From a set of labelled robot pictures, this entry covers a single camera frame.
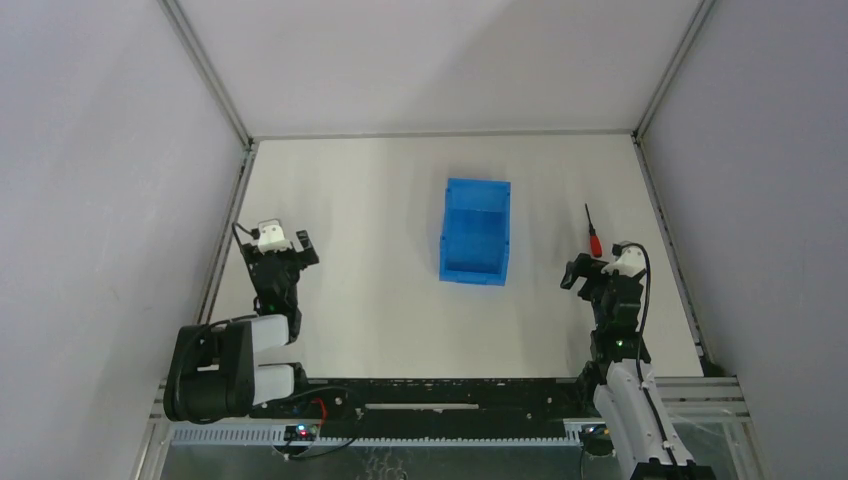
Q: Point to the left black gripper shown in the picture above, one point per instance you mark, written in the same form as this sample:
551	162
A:
282	258

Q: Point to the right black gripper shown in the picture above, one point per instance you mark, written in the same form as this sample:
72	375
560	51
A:
597	281

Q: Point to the red black screwdriver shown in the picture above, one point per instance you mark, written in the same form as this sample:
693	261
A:
595	245

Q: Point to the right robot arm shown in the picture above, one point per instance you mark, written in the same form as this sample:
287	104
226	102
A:
619	382

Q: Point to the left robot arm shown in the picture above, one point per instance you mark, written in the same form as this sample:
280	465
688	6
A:
213	373

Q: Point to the blue plastic bin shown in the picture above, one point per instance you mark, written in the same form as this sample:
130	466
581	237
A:
474	245

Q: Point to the right controller board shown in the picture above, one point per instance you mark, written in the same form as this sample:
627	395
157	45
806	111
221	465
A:
593	432

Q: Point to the controller board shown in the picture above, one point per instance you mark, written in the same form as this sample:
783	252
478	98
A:
593	432
300	433

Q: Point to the left controller board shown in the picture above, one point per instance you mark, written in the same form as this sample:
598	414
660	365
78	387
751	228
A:
300	433

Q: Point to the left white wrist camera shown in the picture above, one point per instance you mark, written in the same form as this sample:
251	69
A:
272	237

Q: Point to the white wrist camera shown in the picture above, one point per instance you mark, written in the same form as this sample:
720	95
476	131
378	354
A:
272	237
630	262

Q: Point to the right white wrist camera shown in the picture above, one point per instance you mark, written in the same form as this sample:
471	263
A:
630	262

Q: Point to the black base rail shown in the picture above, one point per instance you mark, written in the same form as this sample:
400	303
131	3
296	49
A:
477	408

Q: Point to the white slotted cable duct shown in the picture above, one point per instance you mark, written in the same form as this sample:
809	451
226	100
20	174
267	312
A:
278	435

